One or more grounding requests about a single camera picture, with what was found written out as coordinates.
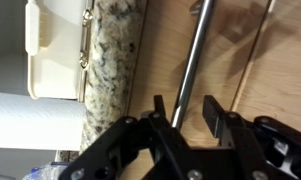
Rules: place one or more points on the wooden drawer with steel handle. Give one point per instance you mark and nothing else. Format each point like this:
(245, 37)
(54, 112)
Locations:
(218, 163)

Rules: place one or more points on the white paper towel roll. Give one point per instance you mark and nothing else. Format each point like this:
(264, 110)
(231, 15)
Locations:
(47, 124)

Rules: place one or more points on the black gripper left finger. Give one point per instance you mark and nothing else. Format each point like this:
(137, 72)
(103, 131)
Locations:
(108, 157)

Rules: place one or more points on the white plastic container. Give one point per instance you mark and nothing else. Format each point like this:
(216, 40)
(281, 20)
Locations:
(57, 43)

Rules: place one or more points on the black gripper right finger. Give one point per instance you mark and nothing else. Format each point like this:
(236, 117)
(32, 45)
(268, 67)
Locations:
(265, 149)

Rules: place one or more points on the clear plastic bottle bag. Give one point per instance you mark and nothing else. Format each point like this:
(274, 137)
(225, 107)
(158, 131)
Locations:
(50, 171)

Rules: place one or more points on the wooden cabinet door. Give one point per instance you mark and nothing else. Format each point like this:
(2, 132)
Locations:
(271, 82)

